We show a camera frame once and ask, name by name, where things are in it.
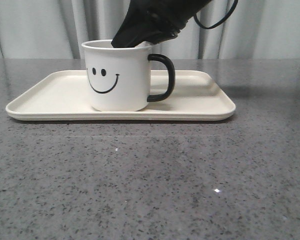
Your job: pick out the white smiley mug black handle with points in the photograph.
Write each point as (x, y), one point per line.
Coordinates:
(119, 79)

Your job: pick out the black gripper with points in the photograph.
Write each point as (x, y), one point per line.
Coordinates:
(155, 21)

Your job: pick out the cream rectangular plastic tray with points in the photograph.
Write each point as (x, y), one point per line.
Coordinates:
(63, 96)

